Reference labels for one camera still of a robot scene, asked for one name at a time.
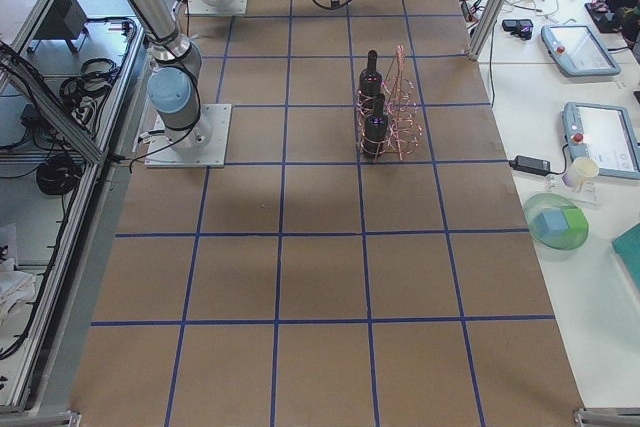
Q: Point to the dark wine bottle rear slot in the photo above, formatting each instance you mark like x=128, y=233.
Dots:
x=370, y=81

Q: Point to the dark wine bottle slot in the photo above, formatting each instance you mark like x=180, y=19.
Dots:
x=375, y=128
x=370, y=81

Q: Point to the dark wine bottle front slot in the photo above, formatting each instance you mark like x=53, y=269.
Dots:
x=375, y=128

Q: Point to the upper teach pendant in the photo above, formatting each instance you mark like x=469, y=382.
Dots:
x=578, y=51

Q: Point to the teach pendant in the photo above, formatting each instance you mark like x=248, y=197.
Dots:
x=578, y=51
x=604, y=134

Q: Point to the black power adapter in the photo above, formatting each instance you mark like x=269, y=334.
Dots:
x=530, y=165

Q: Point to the white paper cup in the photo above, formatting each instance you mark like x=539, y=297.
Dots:
x=581, y=170

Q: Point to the lower teach pendant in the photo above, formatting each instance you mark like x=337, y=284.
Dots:
x=604, y=134

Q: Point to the blue foam cube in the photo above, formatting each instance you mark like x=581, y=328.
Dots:
x=549, y=224

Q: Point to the green glass bowl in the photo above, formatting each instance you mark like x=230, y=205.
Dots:
x=544, y=201

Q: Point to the green foam cube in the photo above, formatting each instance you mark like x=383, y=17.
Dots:
x=576, y=221

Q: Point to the teal tray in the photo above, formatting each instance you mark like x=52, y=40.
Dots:
x=627, y=247

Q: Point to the copper wire wine basket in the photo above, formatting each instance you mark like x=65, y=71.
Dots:
x=404, y=131

